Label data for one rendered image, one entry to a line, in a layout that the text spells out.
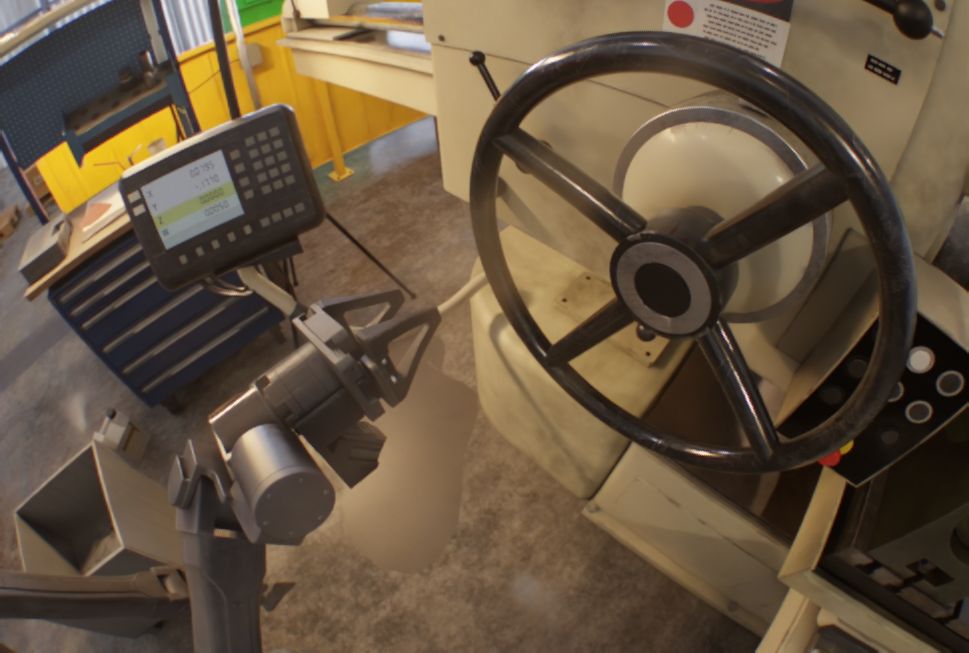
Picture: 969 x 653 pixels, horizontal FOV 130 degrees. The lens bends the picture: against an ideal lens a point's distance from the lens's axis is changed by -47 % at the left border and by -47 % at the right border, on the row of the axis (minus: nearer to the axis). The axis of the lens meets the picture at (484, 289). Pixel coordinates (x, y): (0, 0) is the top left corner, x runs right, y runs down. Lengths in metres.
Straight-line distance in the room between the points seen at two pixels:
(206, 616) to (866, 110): 0.69
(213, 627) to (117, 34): 1.87
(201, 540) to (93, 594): 0.36
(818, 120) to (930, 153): 0.27
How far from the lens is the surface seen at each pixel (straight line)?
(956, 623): 0.93
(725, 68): 0.22
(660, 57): 0.24
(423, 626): 1.54
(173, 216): 0.77
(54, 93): 2.00
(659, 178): 0.40
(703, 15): 0.47
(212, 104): 2.72
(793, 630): 1.00
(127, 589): 0.72
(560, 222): 0.68
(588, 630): 1.55
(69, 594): 0.68
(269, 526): 0.29
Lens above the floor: 1.52
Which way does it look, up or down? 47 degrees down
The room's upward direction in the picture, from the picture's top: 3 degrees counter-clockwise
